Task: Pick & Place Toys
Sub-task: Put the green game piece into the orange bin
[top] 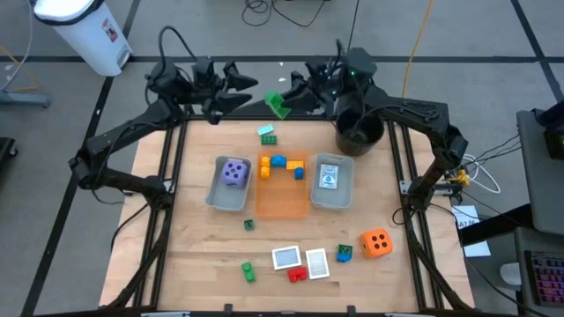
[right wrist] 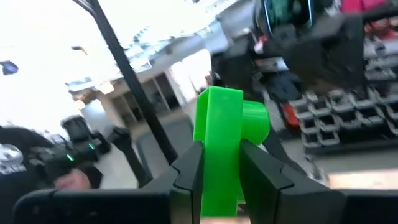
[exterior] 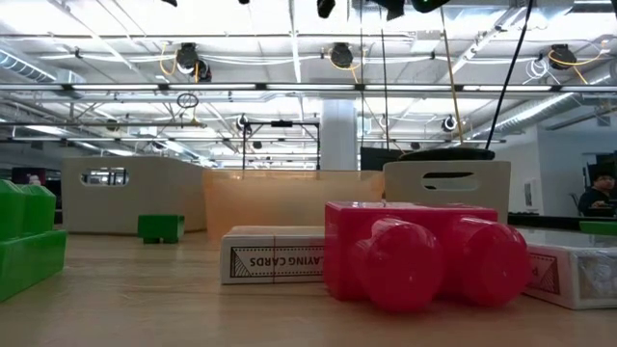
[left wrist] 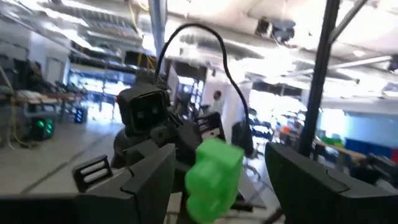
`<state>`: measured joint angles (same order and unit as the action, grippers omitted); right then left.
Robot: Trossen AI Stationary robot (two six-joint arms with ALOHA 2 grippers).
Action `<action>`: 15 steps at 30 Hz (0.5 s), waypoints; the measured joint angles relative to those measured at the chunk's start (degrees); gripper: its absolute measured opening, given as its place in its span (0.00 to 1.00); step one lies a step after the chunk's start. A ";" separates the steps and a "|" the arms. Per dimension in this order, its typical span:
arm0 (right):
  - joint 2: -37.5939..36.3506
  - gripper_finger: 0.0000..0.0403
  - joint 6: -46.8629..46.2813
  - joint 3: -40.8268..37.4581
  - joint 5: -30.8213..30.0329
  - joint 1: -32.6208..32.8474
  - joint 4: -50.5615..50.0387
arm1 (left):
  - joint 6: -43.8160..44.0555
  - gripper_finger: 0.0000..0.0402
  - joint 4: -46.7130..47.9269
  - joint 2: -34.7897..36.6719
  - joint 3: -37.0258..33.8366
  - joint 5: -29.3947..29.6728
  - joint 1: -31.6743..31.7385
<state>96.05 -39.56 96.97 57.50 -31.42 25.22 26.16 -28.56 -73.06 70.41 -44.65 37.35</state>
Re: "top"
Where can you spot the white paper sheet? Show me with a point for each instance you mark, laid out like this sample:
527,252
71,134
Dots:
478,249
466,216

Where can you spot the light green two-stud brick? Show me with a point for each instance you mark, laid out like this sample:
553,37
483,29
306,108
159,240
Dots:
248,270

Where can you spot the grey plastic bin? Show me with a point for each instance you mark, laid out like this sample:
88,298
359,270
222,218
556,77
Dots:
224,198
346,193

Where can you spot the orange foam die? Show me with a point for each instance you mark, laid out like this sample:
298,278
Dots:
376,243

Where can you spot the blue-backed playing card deck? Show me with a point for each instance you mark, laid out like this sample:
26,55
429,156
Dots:
328,176

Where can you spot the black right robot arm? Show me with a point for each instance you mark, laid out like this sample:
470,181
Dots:
418,120

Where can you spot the black caster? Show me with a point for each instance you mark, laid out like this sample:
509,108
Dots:
6,149

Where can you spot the grey table foot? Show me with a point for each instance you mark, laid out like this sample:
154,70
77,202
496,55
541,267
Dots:
24,99

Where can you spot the blue flat toy brick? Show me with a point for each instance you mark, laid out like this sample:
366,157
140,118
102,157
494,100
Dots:
343,258

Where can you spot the blue rounded toy brick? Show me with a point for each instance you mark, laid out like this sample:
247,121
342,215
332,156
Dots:
278,161

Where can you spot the black aluminium table frame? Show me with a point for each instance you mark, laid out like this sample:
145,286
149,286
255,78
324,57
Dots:
238,118

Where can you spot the small blue toy brick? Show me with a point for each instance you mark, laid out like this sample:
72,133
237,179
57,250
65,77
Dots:
299,173

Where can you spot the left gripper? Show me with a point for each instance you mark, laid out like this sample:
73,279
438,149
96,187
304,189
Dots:
207,79

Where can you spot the grey desk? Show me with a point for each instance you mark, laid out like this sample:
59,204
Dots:
524,244
542,185

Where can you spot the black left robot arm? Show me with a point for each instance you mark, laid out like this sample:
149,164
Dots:
128,127

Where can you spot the purple foam die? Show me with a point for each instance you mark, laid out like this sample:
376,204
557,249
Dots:
234,174

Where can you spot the black desk device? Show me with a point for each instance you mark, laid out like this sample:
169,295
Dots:
555,141

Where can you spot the bright green toy brick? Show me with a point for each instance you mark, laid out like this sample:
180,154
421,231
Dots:
277,105

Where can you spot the small dark green brick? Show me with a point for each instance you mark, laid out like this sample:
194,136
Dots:
249,224

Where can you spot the red two-stud toy brick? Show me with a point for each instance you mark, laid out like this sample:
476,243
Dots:
297,274

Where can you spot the light teal toy brick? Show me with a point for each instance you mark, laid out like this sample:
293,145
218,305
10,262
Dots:
265,129

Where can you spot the black keyboard pink keys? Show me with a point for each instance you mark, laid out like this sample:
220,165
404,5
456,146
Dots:
546,277

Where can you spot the white trash can black liner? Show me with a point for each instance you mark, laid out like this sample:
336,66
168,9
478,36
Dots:
88,35

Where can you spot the white computer mouse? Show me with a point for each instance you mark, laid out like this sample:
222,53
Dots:
511,273

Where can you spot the orange translucent plastic bin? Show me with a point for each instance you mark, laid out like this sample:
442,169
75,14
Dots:
282,198

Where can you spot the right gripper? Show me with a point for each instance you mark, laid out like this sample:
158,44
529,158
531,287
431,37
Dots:
332,88

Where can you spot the black round bucket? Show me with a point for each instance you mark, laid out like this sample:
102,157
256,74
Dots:
359,136

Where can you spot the black desk beam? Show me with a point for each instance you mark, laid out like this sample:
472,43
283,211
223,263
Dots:
493,226

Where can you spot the long dark green brick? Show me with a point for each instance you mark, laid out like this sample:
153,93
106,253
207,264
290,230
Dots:
268,139

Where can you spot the long yellow toy brick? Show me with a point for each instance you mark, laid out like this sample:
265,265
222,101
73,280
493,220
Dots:
294,165

